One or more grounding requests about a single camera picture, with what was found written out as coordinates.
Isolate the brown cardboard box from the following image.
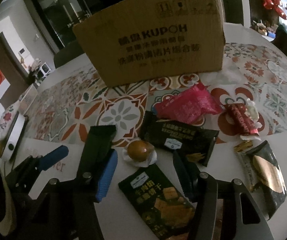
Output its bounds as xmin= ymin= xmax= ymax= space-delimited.
xmin=73 ymin=0 xmax=225 ymax=87

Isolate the white pale green candy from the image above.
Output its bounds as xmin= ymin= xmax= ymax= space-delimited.
xmin=246 ymin=99 xmax=259 ymax=122

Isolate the dark green snack packet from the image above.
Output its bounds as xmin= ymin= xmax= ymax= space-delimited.
xmin=76 ymin=125 xmax=116 ymax=179

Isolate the red balloon dog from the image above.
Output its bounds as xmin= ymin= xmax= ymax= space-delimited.
xmin=263 ymin=0 xmax=287 ymax=20

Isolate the black beef cracker packet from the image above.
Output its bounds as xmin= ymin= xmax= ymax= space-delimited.
xmin=118 ymin=164 xmax=195 ymax=239

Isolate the black Member's Mark snack packet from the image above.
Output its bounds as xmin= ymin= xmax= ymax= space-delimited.
xmin=139 ymin=111 xmax=219 ymax=166

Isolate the black and gold snack packet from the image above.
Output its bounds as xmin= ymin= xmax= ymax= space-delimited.
xmin=233 ymin=140 xmax=287 ymax=219

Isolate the pink snack bag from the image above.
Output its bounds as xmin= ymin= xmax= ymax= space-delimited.
xmin=154 ymin=83 xmax=223 ymax=125

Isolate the red candy packet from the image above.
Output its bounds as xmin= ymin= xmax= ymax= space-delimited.
xmin=224 ymin=103 xmax=261 ymax=140

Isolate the brown braised egg pack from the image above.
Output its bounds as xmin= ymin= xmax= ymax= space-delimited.
xmin=122 ymin=138 xmax=157 ymax=167

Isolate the white appliance with floral cloth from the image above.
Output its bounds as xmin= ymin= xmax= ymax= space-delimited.
xmin=0 ymin=100 xmax=30 ymax=162

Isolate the patterned floral table runner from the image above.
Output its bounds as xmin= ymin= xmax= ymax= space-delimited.
xmin=25 ymin=43 xmax=287 ymax=146

